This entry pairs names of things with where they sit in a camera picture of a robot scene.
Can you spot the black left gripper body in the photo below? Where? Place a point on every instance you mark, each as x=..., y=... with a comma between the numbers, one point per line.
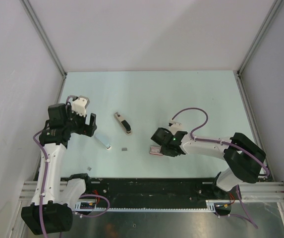
x=78, y=125

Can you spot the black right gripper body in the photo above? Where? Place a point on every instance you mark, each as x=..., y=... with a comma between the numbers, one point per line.
x=165, y=152

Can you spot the beige black stapler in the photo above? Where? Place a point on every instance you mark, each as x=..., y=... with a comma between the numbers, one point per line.
x=123, y=123

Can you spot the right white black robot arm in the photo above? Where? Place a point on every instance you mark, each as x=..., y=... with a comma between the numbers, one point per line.
x=244, y=158

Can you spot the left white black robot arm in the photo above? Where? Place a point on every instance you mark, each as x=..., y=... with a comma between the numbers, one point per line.
x=51, y=209

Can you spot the light blue stapler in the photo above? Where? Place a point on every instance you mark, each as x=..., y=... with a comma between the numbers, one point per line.
x=104, y=140

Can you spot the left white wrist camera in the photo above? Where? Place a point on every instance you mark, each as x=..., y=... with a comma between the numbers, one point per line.
x=80, y=105

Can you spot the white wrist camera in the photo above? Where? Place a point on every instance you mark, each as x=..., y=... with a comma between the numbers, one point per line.
x=80, y=105
x=174, y=127

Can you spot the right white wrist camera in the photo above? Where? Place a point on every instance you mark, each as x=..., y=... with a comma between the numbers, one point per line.
x=174, y=127

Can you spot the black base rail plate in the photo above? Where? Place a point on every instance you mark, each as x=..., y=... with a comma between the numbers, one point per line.
x=155, y=193

